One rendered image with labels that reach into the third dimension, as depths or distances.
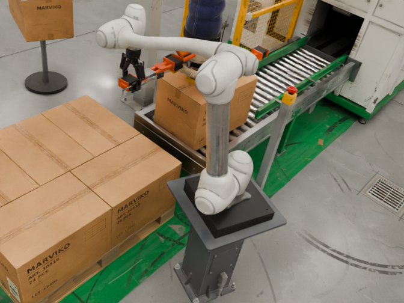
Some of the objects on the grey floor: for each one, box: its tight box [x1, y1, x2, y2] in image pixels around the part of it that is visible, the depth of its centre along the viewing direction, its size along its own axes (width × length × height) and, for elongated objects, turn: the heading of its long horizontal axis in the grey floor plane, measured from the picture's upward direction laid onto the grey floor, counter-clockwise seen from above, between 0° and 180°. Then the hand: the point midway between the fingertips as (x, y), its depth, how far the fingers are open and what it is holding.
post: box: [256, 91, 297, 191], centre depth 317 cm, size 7×7×100 cm
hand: (131, 82), depth 225 cm, fingers open, 9 cm apart
